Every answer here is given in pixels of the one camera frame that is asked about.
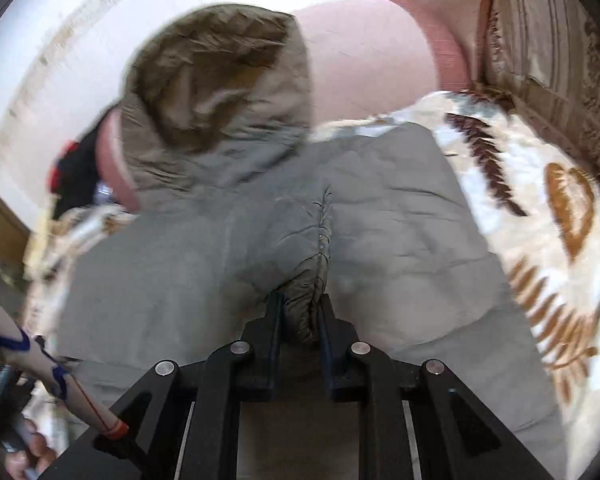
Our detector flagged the black garment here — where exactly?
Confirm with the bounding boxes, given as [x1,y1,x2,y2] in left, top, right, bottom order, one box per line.
[50,141,107,221]

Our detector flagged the person's left hand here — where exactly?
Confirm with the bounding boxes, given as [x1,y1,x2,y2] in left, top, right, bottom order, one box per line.
[2,417,63,480]

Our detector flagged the leaf print blanket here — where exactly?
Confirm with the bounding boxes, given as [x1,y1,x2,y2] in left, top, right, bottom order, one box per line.
[22,91,600,480]

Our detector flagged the wooden carved headboard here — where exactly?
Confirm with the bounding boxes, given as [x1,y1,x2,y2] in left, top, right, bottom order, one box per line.
[477,0,600,196]

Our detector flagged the olive quilted hooded jacket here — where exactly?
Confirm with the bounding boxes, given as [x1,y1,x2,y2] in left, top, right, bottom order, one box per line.
[55,2,568,480]

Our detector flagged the red garment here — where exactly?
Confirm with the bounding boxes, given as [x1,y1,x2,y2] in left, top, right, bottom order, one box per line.
[49,140,78,193]

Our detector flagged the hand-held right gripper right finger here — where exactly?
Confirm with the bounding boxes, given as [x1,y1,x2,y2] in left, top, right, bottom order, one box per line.
[319,294,556,480]

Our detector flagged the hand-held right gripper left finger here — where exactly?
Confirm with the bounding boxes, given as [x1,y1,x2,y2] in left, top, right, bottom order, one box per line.
[45,292,287,480]

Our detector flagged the clear plastic bag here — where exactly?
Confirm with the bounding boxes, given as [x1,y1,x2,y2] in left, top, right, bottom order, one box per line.
[92,182,116,206]

